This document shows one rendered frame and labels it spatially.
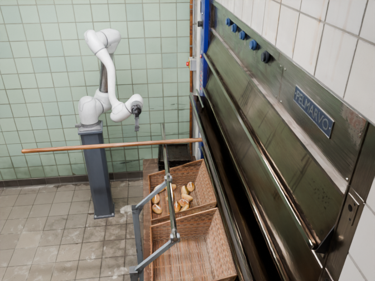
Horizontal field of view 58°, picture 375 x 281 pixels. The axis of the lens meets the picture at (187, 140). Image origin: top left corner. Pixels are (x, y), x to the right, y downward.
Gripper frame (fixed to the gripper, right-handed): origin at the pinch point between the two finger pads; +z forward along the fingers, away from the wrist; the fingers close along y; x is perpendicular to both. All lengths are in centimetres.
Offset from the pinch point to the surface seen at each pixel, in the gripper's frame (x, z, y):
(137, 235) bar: 3, 47, 61
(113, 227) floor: 33, -37, 134
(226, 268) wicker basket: -49, 83, 57
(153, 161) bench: -10, -60, 76
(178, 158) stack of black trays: -32, -33, 56
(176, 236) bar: -20, 94, 16
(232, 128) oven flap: -55, 53, -20
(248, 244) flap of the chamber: -46, 124, -8
